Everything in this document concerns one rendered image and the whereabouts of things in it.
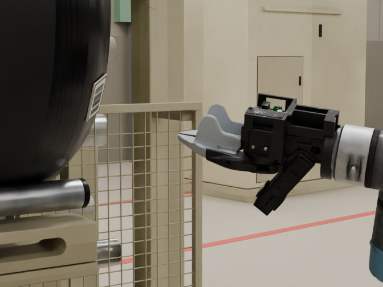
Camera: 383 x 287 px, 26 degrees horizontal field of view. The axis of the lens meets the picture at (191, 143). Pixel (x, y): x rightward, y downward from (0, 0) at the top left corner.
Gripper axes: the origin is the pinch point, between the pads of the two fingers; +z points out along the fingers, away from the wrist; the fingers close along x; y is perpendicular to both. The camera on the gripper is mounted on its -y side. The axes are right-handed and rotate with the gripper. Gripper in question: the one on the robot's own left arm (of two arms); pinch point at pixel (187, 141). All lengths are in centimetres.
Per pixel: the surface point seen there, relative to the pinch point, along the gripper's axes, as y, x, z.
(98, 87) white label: 6.4, 1.0, 12.4
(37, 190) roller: -8.7, 5.7, 20.4
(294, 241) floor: -226, -318, 39
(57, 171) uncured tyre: -7.4, 1.9, 19.1
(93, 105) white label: 4.0, 1.8, 13.0
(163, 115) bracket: -32, -70, 30
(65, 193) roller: -10.1, 3.2, 17.4
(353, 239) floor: -227, -334, 7
